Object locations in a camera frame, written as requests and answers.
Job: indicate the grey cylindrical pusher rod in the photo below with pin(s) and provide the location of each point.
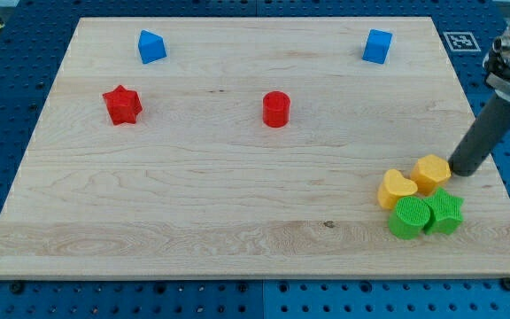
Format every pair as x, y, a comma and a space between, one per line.
488, 128

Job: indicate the red cylinder block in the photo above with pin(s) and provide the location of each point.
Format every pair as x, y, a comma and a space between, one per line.
276, 109

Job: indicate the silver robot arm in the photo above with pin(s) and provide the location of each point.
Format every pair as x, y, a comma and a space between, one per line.
497, 65

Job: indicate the white fiducial marker tag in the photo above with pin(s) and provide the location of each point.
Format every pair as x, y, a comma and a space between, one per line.
461, 41

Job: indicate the yellow hexagon block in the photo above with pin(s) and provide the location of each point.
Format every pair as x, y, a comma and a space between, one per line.
430, 172

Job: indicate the green star block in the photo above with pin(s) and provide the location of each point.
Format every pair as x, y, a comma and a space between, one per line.
445, 212

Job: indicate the yellow heart block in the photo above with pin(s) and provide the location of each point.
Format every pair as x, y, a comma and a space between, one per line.
393, 187

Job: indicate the green cylinder block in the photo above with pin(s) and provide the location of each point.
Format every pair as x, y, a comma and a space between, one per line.
409, 217

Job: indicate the blue cube block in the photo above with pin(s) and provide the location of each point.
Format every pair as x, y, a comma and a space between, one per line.
377, 46

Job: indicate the wooden board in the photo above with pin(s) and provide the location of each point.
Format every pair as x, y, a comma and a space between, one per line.
201, 188

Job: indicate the blue triangle block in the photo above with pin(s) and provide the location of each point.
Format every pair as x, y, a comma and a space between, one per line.
151, 47

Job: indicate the red star block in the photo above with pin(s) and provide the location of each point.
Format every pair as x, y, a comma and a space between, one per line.
123, 105

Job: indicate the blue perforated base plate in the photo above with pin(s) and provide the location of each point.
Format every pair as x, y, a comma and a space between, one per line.
33, 42

